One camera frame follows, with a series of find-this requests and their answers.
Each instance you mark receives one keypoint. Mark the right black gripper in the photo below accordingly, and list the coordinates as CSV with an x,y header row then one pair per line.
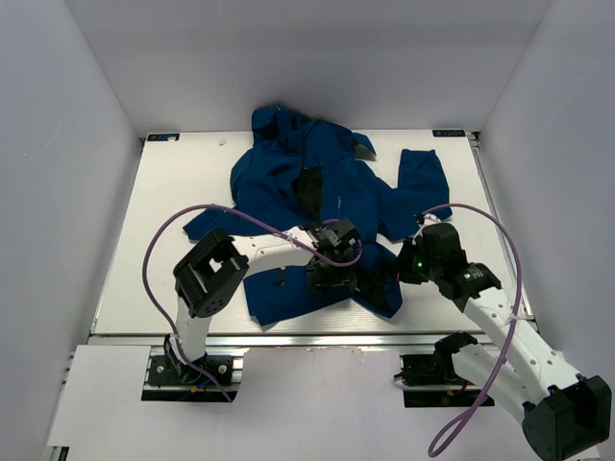
x,y
404,272

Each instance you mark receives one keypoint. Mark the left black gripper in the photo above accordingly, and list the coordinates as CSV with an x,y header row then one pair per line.
x,y
341,276

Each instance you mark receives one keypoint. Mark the blue zip jacket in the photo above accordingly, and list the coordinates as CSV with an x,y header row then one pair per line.
x,y
302,170

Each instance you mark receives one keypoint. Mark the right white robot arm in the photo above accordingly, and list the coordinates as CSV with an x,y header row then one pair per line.
x,y
561,412

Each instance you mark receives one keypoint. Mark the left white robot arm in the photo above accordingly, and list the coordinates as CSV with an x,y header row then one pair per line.
x,y
230,269

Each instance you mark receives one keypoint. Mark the right blue table label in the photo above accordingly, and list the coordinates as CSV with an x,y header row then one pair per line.
x,y
448,133

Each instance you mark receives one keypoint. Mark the blue table label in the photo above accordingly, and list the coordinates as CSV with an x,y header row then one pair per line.
x,y
448,133
162,137

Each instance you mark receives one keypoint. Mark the left blue table label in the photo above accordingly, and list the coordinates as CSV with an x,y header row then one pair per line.
x,y
162,137

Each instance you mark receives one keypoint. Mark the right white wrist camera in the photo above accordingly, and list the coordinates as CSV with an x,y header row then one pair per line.
x,y
425,220

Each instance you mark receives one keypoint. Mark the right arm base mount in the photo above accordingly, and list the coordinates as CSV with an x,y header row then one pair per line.
x,y
426,375

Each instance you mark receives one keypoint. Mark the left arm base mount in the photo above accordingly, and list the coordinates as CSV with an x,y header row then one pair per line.
x,y
164,383

